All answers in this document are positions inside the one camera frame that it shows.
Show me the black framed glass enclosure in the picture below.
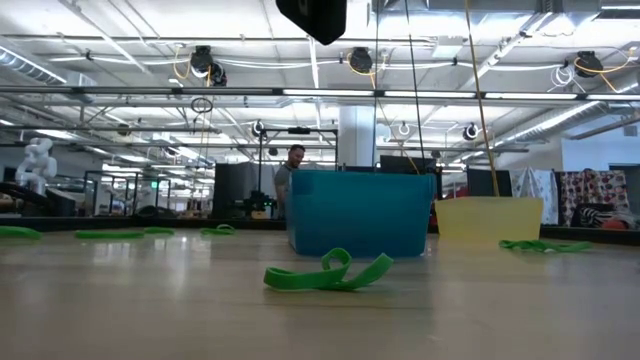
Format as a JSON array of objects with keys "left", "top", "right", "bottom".
[{"left": 82, "top": 169, "right": 172, "bottom": 217}]

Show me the yellow hanging cable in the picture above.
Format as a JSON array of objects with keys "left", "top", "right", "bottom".
[{"left": 464, "top": 0, "right": 501, "bottom": 198}]

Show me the black chair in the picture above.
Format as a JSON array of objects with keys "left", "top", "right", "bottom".
[{"left": 43, "top": 187, "right": 77, "bottom": 218}]

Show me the black flat panel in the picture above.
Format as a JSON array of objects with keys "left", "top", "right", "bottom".
[{"left": 466, "top": 168, "right": 512, "bottom": 198}]

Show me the small black background robot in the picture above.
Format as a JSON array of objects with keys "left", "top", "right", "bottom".
[{"left": 242, "top": 189, "right": 276, "bottom": 220}]

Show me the dark dotted cloth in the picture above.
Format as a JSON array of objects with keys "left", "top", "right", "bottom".
[{"left": 558, "top": 169, "right": 633, "bottom": 231}]

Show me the black hanging cable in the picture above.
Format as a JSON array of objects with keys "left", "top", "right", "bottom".
[{"left": 403, "top": 0, "right": 427, "bottom": 162}]

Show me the white floral cloth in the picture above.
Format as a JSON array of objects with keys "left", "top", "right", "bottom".
[{"left": 509, "top": 167, "right": 560, "bottom": 226}]

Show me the black rig frame stand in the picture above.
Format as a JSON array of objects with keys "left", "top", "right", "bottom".
[{"left": 255, "top": 127, "right": 340, "bottom": 221}]

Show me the person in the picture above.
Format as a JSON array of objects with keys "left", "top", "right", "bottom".
[{"left": 273, "top": 143, "right": 307, "bottom": 220}]

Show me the black computer monitor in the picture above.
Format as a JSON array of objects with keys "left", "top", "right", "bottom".
[{"left": 378, "top": 153, "right": 440, "bottom": 175}]

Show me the long overhead light beam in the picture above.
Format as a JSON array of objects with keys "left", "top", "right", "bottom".
[{"left": 0, "top": 84, "right": 640, "bottom": 102}]

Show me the black white striped object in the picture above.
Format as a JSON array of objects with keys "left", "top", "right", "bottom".
[{"left": 569, "top": 202, "right": 637, "bottom": 231}]

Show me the yellow plastic basket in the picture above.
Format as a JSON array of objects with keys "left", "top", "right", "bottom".
[{"left": 433, "top": 195, "right": 545, "bottom": 244}]

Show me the blue plastic basket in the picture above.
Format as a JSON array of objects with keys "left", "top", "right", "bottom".
[{"left": 285, "top": 168, "right": 437, "bottom": 259}]

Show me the dark partition panel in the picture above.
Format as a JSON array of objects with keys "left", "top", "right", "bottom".
[{"left": 213, "top": 162, "right": 284, "bottom": 220}]

